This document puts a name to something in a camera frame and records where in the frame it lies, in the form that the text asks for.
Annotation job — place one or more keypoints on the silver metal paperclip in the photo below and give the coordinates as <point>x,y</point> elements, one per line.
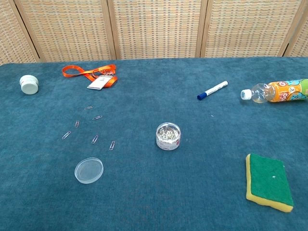
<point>97,117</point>
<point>77,124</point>
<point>94,139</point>
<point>112,145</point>
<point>66,135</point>
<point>89,107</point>

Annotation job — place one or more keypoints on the blue table cloth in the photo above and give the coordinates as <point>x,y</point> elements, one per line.
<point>154,192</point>

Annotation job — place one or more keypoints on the empty orange label plastic bottle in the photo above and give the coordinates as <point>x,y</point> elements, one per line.
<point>284,92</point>

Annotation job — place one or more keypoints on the clear round plastic lid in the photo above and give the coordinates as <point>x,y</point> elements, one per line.
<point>89,171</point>

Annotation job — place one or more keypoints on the white marker with blue cap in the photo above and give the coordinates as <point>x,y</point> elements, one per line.
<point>214,90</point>

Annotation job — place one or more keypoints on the woven wooden folding screen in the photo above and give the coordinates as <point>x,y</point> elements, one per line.
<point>154,29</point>

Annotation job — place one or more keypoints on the small clear round container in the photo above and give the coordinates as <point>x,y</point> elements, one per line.
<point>168,137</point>

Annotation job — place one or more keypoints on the white badge card holder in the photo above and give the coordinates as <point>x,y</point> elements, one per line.
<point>97,83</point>

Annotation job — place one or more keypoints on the small white plastic jar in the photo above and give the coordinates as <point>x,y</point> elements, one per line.
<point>29,84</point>

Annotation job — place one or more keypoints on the green and yellow sponge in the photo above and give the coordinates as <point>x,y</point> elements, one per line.
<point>267,178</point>

